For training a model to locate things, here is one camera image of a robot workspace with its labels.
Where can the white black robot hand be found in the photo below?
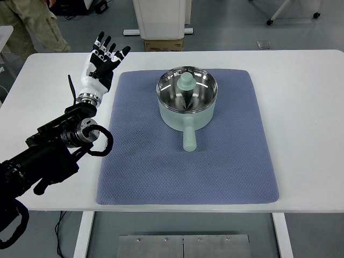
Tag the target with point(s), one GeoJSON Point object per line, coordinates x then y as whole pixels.
{"type": "Point", "coordinates": [92, 82]}

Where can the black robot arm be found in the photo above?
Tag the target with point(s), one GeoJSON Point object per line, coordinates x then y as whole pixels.
{"type": "Point", "coordinates": [48, 158]}

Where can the white stand base foot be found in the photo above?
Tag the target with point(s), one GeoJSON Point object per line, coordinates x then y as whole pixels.
{"type": "Point", "coordinates": [129, 32]}

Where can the black floor device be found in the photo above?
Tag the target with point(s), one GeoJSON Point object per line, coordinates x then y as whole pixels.
{"type": "Point", "coordinates": [100, 6]}

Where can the cardboard box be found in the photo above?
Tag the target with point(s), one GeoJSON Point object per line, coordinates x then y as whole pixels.
{"type": "Point", "coordinates": [164, 44]}

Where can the glass lid with green knob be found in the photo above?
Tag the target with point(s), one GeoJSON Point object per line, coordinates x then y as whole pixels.
{"type": "Point", "coordinates": [185, 80]}

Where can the white cabinet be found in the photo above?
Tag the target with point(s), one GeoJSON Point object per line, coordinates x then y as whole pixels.
{"type": "Point", "coordinates": [161, 18]}

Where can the person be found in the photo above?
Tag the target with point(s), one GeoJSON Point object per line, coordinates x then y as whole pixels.
{"type": "Point", "coordinates": [21, 21]}

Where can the blue textured mat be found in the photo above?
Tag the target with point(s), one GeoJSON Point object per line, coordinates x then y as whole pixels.
{"type": "Point", "coordinates": [188, 174]}

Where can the white table leg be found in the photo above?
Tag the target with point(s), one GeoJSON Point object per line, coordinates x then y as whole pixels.
{"type": "Point", "coordinates": [282, 236]}
{"type": "Point", "coordinates": [83, 236]}

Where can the grey floor socket plate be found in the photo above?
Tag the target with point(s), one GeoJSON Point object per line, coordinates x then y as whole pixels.
{"type": "Point", "coordinates": [264, 44]}

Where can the grey metal plate with screws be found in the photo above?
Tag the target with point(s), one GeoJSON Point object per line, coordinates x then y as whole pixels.
{"type": "Point", "coordinates": [161, 247]}

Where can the white frame with casters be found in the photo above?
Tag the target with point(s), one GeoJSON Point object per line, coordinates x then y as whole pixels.
{"type": "Point", "coordinates": [278, 10]}

